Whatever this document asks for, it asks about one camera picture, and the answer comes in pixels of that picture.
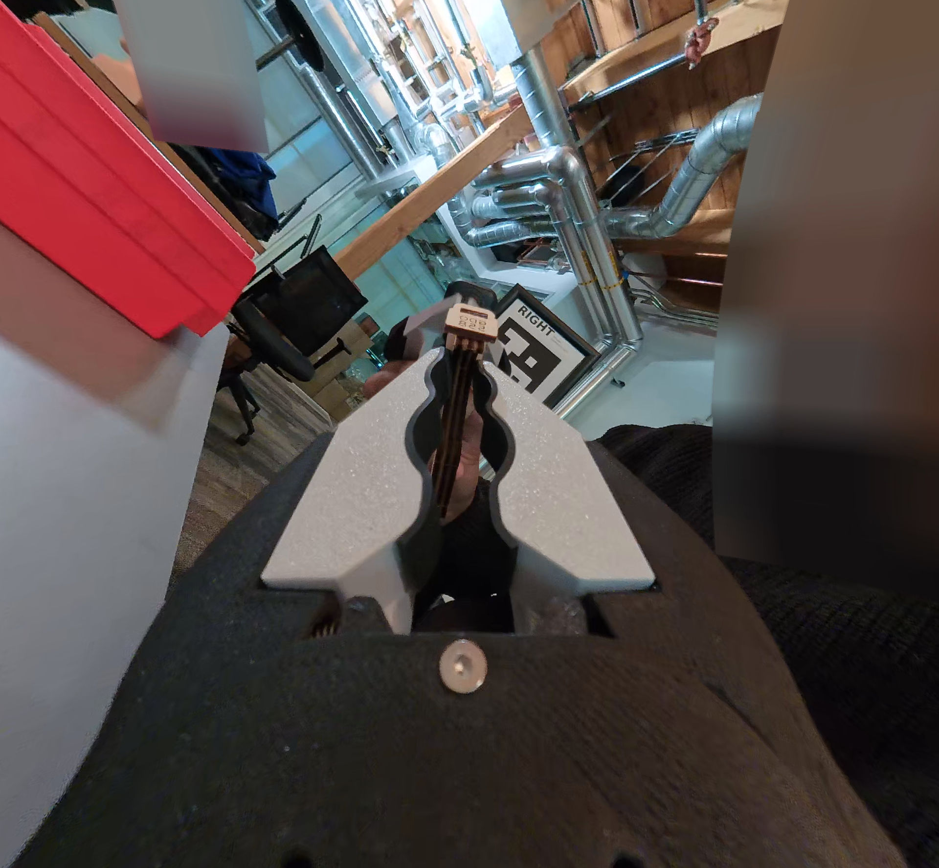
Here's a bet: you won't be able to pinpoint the black disc on rod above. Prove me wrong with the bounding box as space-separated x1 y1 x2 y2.
257 0 329 74

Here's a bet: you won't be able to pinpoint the wooden beam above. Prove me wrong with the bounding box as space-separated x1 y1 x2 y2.
334 105 533 282

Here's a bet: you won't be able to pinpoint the silver ventilation duct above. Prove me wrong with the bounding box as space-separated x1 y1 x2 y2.
609 93 764 239

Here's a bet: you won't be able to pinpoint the laser-cut wooden model part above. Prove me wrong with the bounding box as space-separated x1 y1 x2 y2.
431 303 501 521

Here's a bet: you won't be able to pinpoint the red plastic bin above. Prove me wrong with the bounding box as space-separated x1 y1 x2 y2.
0 2 256 339

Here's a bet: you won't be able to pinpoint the blue jacket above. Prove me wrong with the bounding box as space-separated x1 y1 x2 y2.
165 141 281 239

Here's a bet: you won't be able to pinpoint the cardboard box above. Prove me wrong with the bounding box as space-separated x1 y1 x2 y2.
315 325 377 423

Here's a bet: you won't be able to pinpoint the silver insulated pipes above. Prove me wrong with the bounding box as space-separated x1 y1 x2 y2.
469 46 644 371

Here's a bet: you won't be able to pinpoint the framed marker poster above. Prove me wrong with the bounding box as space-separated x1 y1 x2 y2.
495 284 604 411

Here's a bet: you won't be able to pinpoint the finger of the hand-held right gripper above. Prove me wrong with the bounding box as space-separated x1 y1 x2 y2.
403 310 450 357

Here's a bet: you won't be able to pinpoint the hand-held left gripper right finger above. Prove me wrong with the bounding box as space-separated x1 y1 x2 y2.
480 360 657 628

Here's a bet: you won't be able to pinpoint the black office chair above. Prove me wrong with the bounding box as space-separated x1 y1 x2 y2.
220 246 369 447

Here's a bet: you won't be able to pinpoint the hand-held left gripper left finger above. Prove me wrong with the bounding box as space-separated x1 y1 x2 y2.
260 349 451 636

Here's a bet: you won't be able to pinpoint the person's right hand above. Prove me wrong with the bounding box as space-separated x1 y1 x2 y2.
364 360 491 520

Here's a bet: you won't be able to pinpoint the person's black sweater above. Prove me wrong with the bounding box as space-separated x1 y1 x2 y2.
602 424 939 868

